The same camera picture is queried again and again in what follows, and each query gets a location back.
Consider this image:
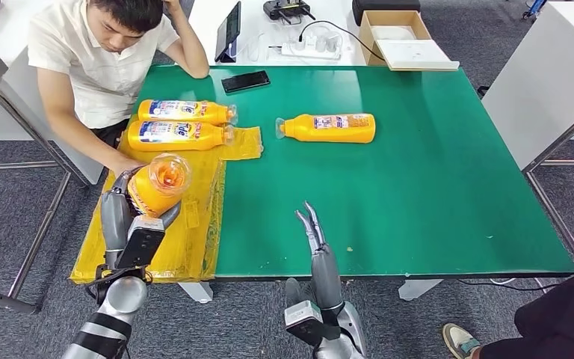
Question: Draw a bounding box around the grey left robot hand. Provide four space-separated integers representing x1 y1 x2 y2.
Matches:
99 168 183 254

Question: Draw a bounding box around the person's right hand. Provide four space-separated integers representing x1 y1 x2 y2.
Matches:
110 156 145 175

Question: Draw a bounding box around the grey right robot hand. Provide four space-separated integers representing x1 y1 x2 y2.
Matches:
285 200 343 311

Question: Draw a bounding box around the orange detergent bottle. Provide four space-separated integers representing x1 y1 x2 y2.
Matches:
137 99 239 126
126 153 193 218
274 113 377 144
126 120 236 153

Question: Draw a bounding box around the black tablet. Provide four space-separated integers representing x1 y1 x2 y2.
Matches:
215 1 242 64

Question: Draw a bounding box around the yellow taped cardboard sheet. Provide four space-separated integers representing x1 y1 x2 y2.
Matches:
70 116 264 285

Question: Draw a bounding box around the white table foot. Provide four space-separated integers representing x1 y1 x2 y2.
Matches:
178 282 214 304
398 278 445 301

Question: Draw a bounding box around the person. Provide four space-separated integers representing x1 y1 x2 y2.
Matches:
27 0 210 175
442 263 574 359

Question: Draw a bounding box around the black smartphone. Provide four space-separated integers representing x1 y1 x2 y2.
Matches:
220 70 271 94

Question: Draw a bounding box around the black antenna device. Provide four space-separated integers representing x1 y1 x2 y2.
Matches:
263 0 317 25

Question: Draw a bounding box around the white power strip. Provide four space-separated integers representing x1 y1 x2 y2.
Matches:
280 34 342 61

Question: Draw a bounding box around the green table mat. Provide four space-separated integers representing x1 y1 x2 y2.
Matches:
135 65 574 278

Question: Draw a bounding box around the brown cardboard box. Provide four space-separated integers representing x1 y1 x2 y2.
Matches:
358 10 460 72

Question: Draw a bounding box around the black case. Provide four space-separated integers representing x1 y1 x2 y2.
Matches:
351 0 422 27

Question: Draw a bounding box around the white box lid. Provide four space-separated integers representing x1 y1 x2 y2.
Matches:
376 39 460 72

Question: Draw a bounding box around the white side table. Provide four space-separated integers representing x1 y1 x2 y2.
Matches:
481 0 574 269

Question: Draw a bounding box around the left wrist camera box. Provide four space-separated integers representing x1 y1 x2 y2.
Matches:
114 215 167 271

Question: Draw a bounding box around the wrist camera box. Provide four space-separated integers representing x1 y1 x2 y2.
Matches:
284 301 325 348
114 215 167 271

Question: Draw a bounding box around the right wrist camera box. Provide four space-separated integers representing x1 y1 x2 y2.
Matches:
284 301 325 348

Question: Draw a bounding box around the black power cable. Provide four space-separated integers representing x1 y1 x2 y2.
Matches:
297 19 385 62

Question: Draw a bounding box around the black floor cable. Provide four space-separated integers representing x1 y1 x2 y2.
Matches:
457 278 574 293

